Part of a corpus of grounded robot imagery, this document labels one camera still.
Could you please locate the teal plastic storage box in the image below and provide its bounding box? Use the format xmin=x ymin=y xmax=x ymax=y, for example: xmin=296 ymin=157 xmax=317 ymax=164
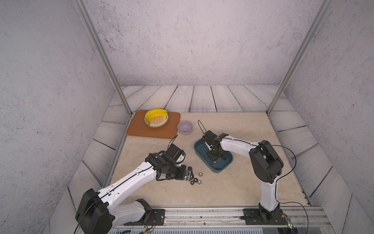
xmin=194 ymin=138 xmax=233 ymax=173

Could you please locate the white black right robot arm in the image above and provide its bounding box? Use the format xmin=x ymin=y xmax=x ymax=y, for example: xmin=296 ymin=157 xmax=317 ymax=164
xmin=194 ymin=121 xmax=284 ymax=224

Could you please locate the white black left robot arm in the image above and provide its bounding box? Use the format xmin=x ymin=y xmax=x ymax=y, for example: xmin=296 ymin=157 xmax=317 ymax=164
xmin=75 ymin=141 xmax=194 ymax=234

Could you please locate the lilac plastic bowl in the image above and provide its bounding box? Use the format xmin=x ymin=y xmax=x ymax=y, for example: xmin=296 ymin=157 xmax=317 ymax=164
xmin=177 ymin=121 xmax=193 ymax=135

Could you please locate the patterned round plate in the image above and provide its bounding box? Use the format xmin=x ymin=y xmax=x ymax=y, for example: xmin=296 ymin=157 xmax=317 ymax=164
xmin=144 ymin=115 xmax=169 ymax=128

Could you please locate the brown rectangular mat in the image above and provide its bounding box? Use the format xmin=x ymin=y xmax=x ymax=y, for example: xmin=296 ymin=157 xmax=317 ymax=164
xmin=127 ymin=110 xmax=181 ymax=139

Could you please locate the yellow banana bunch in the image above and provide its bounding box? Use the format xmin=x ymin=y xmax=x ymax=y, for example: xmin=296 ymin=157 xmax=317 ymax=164
xmin=145 ymin=109 xmax=168 ymax=125

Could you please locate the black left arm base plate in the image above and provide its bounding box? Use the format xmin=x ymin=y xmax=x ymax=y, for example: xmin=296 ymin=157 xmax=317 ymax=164
xmin=124 ymin=209 xmax=165 ymax=227

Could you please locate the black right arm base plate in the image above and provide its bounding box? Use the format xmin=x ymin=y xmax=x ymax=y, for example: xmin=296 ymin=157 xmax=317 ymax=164
xmin=240 ymin=208 xmax=288 ymax=225

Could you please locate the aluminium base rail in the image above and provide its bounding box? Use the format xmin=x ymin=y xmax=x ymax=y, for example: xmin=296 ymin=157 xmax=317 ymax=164
xmin=109 ymin=206 xmax=335 ymax=234

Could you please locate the right aluminium frame post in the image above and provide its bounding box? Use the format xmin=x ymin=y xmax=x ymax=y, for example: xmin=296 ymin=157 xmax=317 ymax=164
xmin=266 ymin=0 xmax=334 ymax=117

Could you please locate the aluminium frame post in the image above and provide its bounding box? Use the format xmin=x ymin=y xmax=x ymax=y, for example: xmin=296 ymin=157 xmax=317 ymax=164
xmin=266 ymin=0 xmax=334 ymax=117
xmin=73 ymin=0 xmax=132 ymax=116

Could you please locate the left aluminium frame post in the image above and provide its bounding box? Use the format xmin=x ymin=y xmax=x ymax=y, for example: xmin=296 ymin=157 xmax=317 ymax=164
xmin=73 ymin=0 xmax=132 ymax=116

